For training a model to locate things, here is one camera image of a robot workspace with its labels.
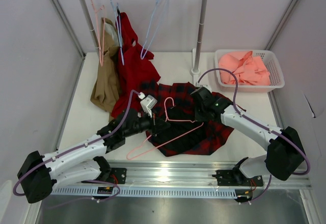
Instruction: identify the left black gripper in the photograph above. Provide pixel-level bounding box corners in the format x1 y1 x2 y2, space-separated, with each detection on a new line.
124 108 170 138

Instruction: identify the pink hanger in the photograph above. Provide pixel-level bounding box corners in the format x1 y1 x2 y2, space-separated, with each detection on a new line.
126 97 204 160
90 0 105 67

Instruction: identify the red plaid skirt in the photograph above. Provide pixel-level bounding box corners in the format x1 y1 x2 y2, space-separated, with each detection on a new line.
140 80 234 157

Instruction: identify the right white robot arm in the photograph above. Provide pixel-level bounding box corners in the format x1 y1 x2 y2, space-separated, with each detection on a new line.
191 87 307 185

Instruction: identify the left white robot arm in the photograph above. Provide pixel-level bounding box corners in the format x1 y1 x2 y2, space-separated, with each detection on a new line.
17 109 170 204

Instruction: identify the right blue hanger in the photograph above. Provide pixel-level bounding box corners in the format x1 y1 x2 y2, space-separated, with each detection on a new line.
140 0 170 60

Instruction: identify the blue hanger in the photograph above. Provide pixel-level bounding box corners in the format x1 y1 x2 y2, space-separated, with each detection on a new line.
110 0 125 66
140 0 170 60

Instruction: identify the left blue hanger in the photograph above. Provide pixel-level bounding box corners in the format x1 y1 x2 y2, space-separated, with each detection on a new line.
110 0 125 66

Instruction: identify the tan hanging garment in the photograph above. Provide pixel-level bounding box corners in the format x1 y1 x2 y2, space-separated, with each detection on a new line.
90 18 122 121

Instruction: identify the red hanging garment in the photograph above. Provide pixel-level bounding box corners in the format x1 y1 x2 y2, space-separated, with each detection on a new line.
111 12 160 118

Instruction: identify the pink garment in basket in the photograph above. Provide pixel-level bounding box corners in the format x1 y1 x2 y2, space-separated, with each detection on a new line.
218 51 271 86

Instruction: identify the white plastic basket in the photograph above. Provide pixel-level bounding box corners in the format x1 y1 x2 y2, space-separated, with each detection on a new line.
214 49 285 93

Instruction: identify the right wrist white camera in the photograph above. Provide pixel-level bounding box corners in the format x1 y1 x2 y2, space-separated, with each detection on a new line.
196 82 212 92

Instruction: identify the wrist white camera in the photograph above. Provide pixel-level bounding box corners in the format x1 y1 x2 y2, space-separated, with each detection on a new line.
196 82 212 92
138 92 157 117

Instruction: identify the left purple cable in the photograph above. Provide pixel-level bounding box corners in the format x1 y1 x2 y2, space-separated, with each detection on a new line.
13 90 144 203

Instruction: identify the purple cable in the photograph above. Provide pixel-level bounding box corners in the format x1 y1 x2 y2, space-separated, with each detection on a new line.
196 68 312 205
13 90 144 203

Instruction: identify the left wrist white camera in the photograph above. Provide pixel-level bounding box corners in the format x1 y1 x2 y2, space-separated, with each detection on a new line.
138 92 157 117

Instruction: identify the aluminium mounting rail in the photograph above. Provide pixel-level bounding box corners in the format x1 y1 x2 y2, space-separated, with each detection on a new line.
33 160 312 190

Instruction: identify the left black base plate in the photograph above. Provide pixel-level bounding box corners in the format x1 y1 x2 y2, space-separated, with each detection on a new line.
96 167 127 184

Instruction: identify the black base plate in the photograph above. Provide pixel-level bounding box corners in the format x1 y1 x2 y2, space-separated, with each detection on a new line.
211 170 264 187
96 167 127 184

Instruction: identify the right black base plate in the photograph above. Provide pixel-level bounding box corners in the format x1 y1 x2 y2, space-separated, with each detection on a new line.
211 170 264 187

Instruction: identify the white slotted cable duct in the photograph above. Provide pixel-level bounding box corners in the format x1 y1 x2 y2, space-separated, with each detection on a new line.
51 186 237 199

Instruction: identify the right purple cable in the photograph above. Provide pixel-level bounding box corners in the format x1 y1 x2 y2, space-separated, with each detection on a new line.
196 68 312 205

